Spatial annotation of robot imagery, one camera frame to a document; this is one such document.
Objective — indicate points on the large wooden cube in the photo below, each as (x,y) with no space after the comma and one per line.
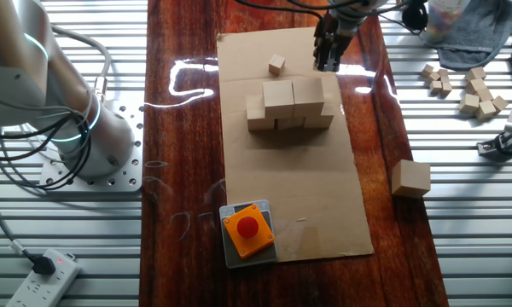
(278,99)
(308,97)
(411,178)
(256,119)
(290,123)
(322,121)

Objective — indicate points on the medium wooden cube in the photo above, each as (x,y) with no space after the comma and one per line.
(486,110)
(475,73)
(484,94)
(276,65)
(474,85)
(500,103)
(469,103)

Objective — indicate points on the silver robot mounting plate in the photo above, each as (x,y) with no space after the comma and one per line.
(128,128)

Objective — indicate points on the metal camera stand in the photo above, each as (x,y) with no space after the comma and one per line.
(495,149)

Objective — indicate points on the black power plug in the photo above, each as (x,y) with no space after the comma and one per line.
(44,265)

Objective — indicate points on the orange emergency stop button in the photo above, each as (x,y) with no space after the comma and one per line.
(247,228)

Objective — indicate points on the small wooden cube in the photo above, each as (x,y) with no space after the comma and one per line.
(434,77)
(427,70)
(446,88)
(443,73)
(435,87)

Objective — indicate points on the white power strip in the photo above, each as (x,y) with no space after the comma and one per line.
(47,290)

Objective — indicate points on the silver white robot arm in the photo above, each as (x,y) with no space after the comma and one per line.
(21,77)

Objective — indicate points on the reddish wood grain board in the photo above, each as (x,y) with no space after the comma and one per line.
(179,170)

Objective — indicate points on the jar with colourful contents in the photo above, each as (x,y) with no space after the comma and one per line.
(446,21)

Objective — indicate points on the brown cardboard sheet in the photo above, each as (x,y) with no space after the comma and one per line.
(324,234)

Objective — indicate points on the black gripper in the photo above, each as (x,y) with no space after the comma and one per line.
(339,34)

